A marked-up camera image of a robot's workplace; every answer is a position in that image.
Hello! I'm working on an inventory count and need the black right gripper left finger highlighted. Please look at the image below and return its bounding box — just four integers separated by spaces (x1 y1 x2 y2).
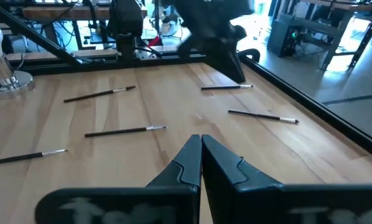
35 134 203 224

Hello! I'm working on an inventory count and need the small red object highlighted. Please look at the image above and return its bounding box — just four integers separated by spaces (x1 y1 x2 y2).
147 35 162 48

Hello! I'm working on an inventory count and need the wooden workbench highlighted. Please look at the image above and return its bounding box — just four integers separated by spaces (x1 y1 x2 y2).
22 5 148 50

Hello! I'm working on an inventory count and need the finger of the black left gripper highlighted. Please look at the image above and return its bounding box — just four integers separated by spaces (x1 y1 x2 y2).
177 30 242 82
223 26 248 83

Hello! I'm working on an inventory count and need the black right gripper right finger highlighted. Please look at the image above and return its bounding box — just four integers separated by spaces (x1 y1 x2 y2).
202 134 372 224

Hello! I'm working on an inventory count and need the black computer tower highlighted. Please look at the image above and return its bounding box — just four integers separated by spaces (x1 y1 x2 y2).
266 19 305 58

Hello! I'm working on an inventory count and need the grey metal workbench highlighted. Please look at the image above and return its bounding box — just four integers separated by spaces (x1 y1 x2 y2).
297 0 372 71

